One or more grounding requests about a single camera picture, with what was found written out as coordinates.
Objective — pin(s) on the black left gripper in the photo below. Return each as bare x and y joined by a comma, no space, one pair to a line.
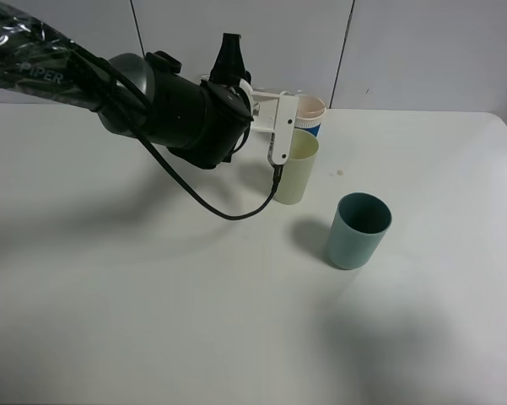
226,111

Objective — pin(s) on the pale green plastic cup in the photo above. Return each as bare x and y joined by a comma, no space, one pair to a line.
297,169

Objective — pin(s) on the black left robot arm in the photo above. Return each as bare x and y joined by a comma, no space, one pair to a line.
134,96

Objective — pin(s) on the blue and white cup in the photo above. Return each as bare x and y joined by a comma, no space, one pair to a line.
310,113

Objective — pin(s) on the teal plastic cup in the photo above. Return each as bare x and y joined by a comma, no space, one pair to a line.
359,225

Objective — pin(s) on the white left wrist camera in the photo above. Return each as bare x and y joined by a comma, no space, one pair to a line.
273,114

